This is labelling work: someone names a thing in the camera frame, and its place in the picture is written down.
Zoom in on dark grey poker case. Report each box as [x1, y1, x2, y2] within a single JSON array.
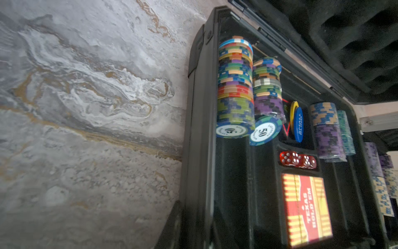
[[155, 1, 398, 249]]

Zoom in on silver aluminium poker case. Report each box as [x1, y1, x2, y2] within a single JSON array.
[[360, 112, 398, 249]]

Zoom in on multicolour chip stack outer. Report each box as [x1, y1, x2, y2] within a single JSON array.
[[216, 36, 256, 139]]

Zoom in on multicolour chip stack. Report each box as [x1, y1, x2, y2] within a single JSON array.
[[249, 57, 286, 146], [216, 36, 256, 139]]

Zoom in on multicolour chip stack inner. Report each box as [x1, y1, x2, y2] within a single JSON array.
[[249, 57, 286, 146]]

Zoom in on red dice row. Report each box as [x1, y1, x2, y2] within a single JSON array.
[[279, 151, 317, 170]]

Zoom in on blue yellow dealer buttons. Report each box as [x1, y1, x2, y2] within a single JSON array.
[[290, 101, 304, 143]]

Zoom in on red yellow card deck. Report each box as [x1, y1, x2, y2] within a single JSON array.
[[282, 173, 333, 249]]

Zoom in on teal chip stack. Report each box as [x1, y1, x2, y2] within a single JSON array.
[[337, 110, 356, 156]]

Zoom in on purple chip stack right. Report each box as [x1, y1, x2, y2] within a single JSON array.
[[379, 154, 398, 199]]

